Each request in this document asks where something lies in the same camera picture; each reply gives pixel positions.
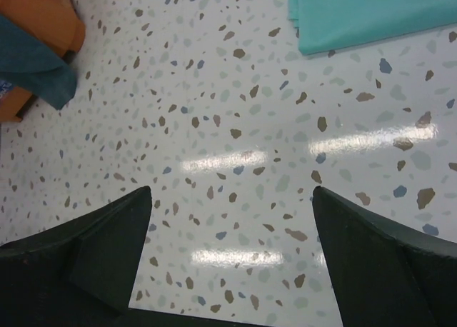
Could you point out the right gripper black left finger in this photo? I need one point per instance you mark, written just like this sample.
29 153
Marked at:
80 273

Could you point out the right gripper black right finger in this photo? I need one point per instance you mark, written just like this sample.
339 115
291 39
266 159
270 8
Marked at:
384 273

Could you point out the dark teal t-shirt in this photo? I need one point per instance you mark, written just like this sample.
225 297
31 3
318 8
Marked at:
28 63

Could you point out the folded turquoise t-shirt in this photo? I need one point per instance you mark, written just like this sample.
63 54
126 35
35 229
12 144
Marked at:
325 25

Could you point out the orange plastic laundry basket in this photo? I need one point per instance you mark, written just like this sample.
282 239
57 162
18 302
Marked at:
54 23

